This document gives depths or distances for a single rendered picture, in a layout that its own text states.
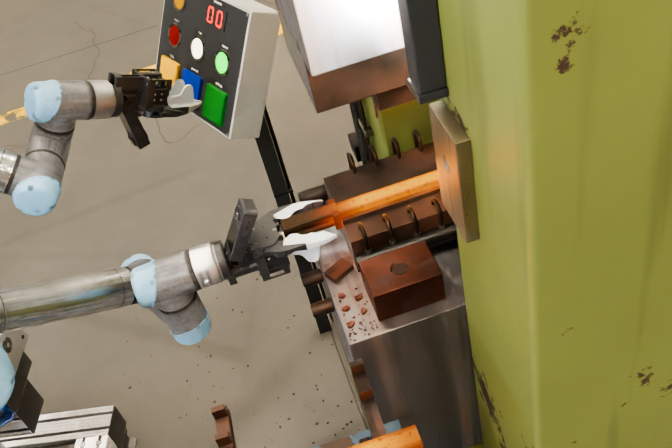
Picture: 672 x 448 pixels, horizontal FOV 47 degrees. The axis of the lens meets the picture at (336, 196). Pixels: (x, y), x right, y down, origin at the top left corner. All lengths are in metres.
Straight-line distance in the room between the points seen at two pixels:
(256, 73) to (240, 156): 1.59
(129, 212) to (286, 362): 1.05
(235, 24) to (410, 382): 0.80
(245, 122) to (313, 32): 0.70
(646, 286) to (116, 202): 2.55
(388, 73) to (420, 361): 0.52
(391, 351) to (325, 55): 0.54
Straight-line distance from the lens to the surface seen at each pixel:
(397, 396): 1.45
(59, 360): 2.80
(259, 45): 1.65
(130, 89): 1.58
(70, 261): 3.11
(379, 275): 1.29
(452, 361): 1.42
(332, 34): 1.03
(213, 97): 1.72
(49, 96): 1.50
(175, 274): 1.37
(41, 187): 1.45
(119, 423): 2.30
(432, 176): 1.40
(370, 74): 1.14
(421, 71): 0.92
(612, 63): 0.74
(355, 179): 1.47
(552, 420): 1.14
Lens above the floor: 1.94
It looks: 42 degrees down
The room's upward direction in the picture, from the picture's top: 15 degrees counter-clockwise
